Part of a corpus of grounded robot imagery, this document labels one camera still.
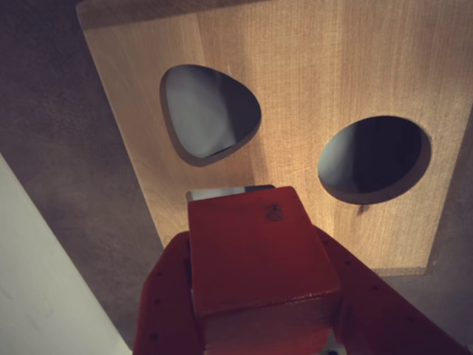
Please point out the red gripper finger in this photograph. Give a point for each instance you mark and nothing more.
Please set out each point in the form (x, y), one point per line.
(380, 314)
(166, 303)

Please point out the red wooden cube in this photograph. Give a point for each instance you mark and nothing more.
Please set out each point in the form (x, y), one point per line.
(255, 259)

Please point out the wooden shape sorter box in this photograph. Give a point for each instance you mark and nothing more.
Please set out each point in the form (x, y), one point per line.
(303, 92)

